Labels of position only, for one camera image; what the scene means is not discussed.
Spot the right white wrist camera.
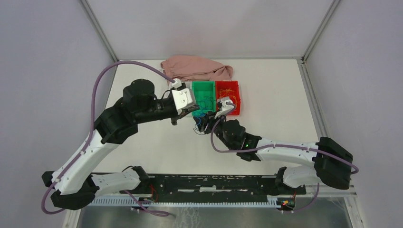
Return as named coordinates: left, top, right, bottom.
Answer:
left=215, top=96, right=236, bottom=119

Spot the pink cloth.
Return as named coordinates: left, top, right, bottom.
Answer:
left=160, top=55, right=234, bottom=81

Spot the green plastic bin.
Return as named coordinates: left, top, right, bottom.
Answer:
left=192, top=81, right=216, bottom=117

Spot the yellow cable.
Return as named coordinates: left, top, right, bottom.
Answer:
left=218, top=88, right=235, bottom=101
left=219, top=88, right=240, bottom=103

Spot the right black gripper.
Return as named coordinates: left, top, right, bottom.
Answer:
left=193, top=108, right=235, bottom=151

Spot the clear plastic bin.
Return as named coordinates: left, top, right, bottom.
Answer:
left=184, top=81, right=193, bottom=95

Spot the white slotted cable duct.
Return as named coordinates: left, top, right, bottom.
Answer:
left=91, top=196, right=284, bottom=209

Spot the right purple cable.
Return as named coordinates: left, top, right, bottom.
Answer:
left=210, top=102, right=360, bottom=214

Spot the dark blue cable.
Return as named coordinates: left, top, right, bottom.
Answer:
left=192, top=118, right=207, bottom=136
left=198, top=94, right=215, bottom=112

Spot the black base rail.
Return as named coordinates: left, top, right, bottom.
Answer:
left=104, top=172, right=307, bottom=204

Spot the red plastic bin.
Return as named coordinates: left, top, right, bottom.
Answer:
left=215, top=80, right=241, bottom=115

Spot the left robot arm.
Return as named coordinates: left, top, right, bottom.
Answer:
left=42, top=79, right=199, bottom=210

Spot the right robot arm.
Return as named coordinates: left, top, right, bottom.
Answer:
left=194, top=114, right=358, bottom=194

